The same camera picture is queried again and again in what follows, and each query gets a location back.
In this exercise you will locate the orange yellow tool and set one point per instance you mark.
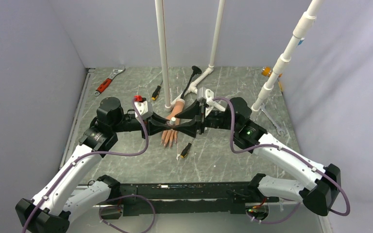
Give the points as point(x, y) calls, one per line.
point(267, 72)

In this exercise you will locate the mannequin practice hand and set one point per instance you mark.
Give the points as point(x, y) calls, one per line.
point(170, 136)

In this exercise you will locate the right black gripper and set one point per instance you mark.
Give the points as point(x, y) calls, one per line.
point(193, 110)

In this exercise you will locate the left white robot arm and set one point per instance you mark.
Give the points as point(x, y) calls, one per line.
point(55, 207)

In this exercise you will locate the silver combination wrench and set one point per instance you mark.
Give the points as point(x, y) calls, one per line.
point(279, 129)

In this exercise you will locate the black yellow screwdriver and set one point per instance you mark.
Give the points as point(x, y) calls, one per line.
point(185, 151)
point(156, 92)

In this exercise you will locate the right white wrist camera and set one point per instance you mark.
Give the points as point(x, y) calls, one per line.
point(205, 96)

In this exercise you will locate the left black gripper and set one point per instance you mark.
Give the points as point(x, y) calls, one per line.
point(154, 120)

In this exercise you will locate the red adjustable wrench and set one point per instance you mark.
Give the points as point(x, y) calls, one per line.
point(103, 86)

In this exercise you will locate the white PVC pipe frame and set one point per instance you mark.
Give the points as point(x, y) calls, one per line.
point(160, 18)

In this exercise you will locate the white angled PVC pole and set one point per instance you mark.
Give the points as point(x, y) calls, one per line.
point(304, 24)

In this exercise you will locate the black yellow screwdriver near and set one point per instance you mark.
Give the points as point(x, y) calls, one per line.
point(185, 151)

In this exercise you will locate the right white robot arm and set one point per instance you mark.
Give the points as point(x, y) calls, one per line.
point(316, 186)

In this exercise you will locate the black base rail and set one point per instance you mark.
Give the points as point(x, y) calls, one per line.
point(136, 199)

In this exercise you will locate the black yellow screwdriver far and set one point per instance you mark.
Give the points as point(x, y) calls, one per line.
point(156, 92)

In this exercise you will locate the black suction mount stalk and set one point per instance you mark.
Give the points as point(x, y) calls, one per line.
point(195, 71)

